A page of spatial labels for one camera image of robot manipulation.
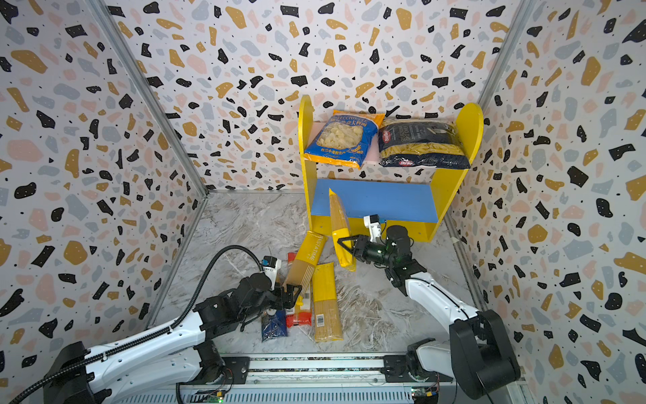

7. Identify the yellow spaghetti bag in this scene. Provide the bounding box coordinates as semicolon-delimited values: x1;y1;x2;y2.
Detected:
328;189;357;272

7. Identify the blue orecchiette pasta bag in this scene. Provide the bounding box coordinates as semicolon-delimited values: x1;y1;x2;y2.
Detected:
304;110;385;168

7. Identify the black penne pasta bag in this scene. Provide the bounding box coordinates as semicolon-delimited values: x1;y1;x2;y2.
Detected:
378;119;470;170

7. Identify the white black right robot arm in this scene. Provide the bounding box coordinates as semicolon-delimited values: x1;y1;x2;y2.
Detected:
333;226;521;400

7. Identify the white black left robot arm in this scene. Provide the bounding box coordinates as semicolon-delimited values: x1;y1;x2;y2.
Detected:
43;273;303;403

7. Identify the red pasta packet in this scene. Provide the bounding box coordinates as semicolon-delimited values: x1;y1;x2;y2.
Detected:
287;252;312;328

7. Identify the dark blue pasta bag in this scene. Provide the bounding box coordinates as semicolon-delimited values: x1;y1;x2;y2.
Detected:
261;309;288;343

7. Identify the yellow wooden shelf unit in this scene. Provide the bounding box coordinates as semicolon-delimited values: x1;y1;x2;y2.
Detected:
298;95;468;242

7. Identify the yellow spaghetti box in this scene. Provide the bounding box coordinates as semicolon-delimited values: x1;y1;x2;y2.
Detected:
284;231;327;293

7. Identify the clear yellow spaghetti packet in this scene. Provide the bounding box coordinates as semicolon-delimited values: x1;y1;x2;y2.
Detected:
312;263;343;343

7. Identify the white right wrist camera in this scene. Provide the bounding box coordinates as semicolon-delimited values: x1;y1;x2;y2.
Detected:
363;214;382;242

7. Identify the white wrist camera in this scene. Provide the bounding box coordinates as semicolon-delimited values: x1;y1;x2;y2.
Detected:
261;256;282;291
363;214;382;242

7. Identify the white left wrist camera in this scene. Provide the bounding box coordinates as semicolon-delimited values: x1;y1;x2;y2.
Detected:
261;256;282;291

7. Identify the black corrugated cable hose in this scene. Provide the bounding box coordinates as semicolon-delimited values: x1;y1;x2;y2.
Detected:
7;244;266;404

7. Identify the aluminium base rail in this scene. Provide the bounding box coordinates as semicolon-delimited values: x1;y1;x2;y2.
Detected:
128;353;472;403

